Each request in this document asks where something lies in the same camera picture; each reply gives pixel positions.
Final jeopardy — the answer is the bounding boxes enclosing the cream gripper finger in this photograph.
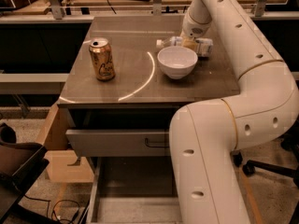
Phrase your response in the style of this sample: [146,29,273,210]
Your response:
[182,38,197,51]

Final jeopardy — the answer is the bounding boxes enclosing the grey metal drawer cabinet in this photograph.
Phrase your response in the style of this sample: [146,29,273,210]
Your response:
[58,15,239,224]

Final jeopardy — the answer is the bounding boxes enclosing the clear plastic water bottle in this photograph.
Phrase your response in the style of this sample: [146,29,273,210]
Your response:
[155,35,215,59]

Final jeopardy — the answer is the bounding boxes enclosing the dark office chair left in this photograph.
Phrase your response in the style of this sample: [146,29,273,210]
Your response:
[0,123,55,224]

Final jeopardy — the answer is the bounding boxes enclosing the black chair base right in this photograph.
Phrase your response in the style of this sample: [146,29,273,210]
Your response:
[232,121,299,224]

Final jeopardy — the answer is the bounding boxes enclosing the black drawer handle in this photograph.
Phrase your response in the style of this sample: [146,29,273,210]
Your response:
[144,138,169,148]

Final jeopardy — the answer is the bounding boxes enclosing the white ceramic bowl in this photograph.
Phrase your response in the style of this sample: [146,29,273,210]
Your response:
[157,46,198,79]

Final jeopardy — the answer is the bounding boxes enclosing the gold soda can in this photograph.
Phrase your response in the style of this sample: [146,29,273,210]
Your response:
[89,37,115,81]

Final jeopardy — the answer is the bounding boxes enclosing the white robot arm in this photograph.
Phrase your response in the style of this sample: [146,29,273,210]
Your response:
[169,0,299,224]

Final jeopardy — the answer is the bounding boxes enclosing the open grey drawer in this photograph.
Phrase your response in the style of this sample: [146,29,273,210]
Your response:
[66,129,170,157]

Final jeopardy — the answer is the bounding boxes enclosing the wooden box on floor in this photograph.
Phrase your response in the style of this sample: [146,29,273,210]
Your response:
[36,104,94,183]

